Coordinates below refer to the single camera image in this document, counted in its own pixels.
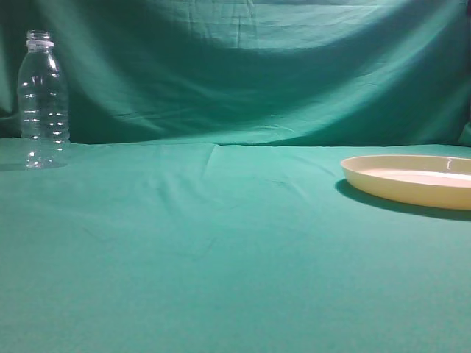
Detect clear empty plastic bottle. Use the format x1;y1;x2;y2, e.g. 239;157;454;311
17;30;71;168

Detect green cloth backdrop and cover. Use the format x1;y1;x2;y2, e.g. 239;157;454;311
1;1;470;352

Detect cream plastic plate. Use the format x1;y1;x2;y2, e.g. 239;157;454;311
341;154;470;210

